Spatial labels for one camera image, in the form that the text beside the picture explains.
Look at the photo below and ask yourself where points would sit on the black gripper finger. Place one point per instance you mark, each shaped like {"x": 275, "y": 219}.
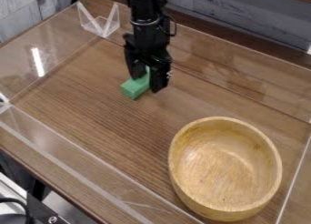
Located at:
{"x": 136, "y": 67}
{"x": 159, "y": 77}

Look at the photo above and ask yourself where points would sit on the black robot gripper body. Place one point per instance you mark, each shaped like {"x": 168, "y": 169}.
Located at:
{"x": 149, "y": 40}

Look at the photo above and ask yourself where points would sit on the green rectangular block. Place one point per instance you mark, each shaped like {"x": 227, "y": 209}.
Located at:
{"x": 132, "y": 88}

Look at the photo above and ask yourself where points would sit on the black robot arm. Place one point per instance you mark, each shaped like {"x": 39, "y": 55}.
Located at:
{"x": 148, "y": 9}

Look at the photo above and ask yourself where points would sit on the brown wooden bowl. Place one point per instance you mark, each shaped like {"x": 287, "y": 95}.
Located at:
{"x": 224, "y": 168}

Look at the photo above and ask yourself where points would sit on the clear acrylic corner bracket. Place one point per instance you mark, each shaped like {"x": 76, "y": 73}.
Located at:
{"x": 101, "y": 26}

